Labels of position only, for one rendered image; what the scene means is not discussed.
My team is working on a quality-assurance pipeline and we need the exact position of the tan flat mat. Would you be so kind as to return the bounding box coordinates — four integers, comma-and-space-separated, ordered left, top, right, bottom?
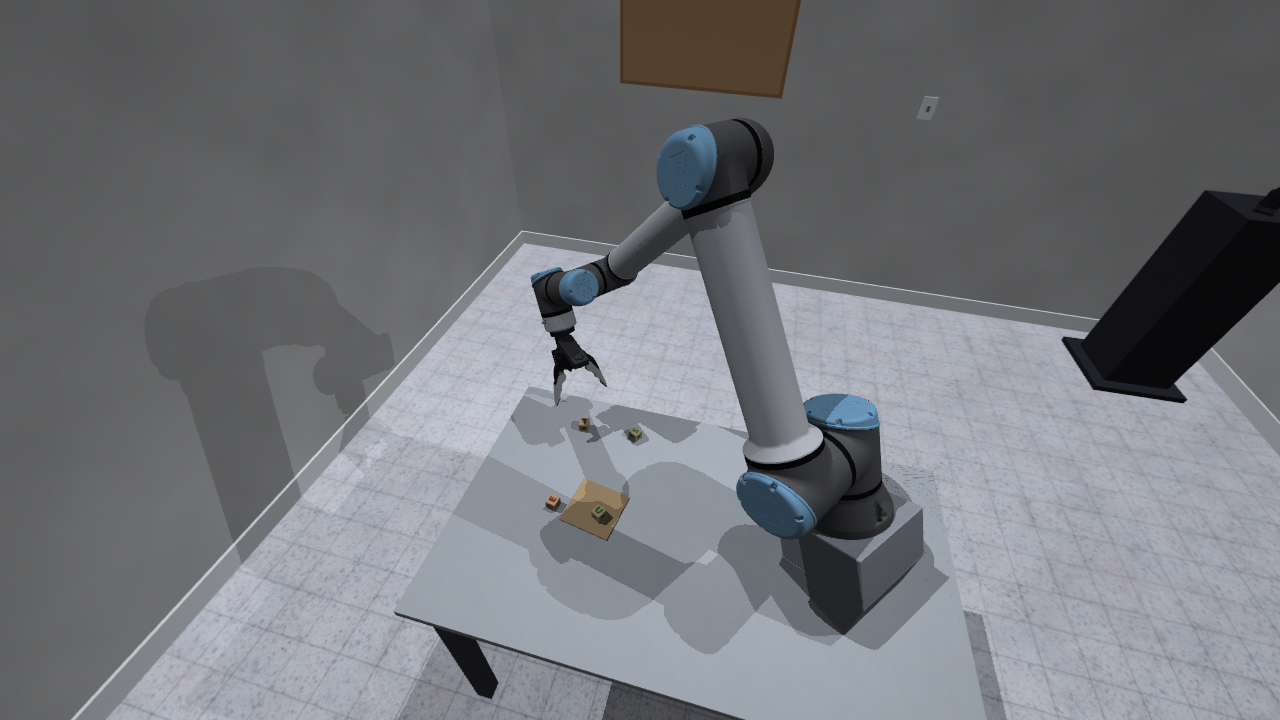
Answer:
559, 479, 630, 541

